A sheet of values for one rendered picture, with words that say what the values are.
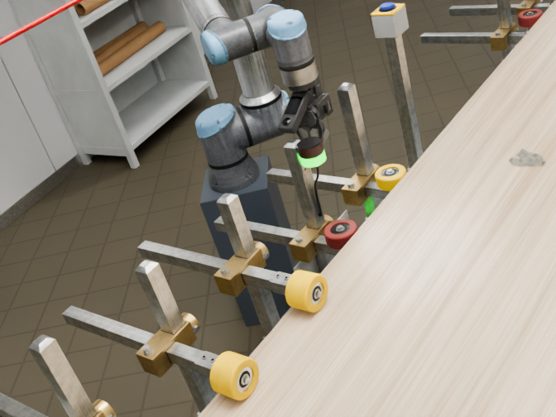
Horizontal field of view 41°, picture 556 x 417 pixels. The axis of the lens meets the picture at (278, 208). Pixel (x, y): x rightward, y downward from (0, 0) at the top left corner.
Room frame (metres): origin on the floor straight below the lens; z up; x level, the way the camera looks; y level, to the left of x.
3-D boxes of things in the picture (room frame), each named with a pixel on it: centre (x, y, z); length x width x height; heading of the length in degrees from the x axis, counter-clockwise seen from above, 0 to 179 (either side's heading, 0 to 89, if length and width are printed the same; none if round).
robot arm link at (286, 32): (1.75, -0.15, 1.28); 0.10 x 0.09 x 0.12; 8
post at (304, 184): (1.56, -0.08, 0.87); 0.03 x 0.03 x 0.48; 45
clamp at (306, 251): (1.55, -0.07, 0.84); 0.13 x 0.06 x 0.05; 135
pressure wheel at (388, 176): (1.64, -0.30, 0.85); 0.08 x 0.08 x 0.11
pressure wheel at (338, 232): (1.46, -0.13, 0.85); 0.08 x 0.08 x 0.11
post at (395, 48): (1.93, -0.44, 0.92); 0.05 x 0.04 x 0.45; 135
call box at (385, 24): (1.93, -0.44, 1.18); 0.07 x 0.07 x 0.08; 45
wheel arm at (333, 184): (1.78, -0.16, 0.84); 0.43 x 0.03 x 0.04; 45
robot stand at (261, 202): (2.43, 0.12, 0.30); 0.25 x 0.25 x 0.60; 80
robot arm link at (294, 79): (1.75, -0.15, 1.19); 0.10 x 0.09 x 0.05; 45
